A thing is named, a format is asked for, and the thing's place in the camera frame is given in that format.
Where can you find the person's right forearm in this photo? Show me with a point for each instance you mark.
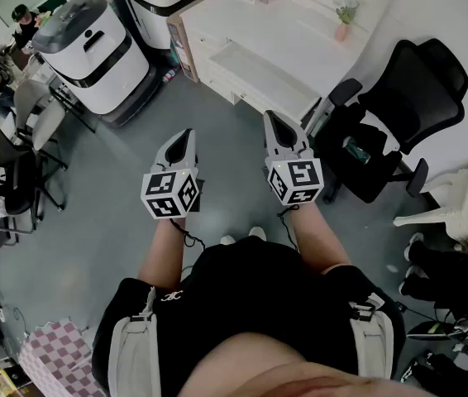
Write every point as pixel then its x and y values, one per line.
pixel 316 238

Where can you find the pink vase with flowers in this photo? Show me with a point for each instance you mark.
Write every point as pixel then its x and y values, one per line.
pixel 345 19

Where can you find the person's chin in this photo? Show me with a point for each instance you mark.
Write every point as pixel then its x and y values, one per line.
pixel 283 366

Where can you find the white dresser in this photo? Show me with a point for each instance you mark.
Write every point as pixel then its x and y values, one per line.
pixel 267 23

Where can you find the small bottle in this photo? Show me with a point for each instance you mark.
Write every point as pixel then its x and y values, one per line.
pixel 170 75

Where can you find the black office chair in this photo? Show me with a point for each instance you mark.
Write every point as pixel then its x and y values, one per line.
pixel 420 97

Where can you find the person's left white shoe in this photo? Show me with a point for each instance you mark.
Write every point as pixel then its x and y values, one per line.
pixel 227 240

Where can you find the white and black mobile robot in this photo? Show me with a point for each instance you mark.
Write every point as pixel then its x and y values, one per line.
pixel 163 2
pixel 93 60

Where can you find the person's white shoe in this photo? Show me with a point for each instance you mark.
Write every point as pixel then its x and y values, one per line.
pixel 227 240
pixel 257 233

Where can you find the wooden side panel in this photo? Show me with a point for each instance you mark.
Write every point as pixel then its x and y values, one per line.
pixel 182 48

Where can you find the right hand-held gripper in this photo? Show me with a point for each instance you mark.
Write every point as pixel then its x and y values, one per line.
pixel 300 180

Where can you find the person's black shirt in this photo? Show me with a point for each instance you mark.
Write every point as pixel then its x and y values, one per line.
pixel 238 304

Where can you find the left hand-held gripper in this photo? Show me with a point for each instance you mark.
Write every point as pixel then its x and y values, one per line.
pixel 163 192

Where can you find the black mesh chair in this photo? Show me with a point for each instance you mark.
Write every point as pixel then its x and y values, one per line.
pixel 6 168

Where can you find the person's left forearm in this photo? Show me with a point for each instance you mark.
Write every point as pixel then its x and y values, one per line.
pixel 163 254

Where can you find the grey swivel chair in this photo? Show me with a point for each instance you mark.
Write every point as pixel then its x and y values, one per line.
pixel 39 114

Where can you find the white plastic chair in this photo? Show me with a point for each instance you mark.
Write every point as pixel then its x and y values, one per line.
pixel 457 205

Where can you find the green packet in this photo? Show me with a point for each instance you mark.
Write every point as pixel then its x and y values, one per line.
pixel 358 150

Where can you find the person's right white shoe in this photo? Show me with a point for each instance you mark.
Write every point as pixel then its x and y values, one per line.
pixel 257 233

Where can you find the pink checkered box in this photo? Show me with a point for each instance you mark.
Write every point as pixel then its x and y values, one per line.
pixel 56 358

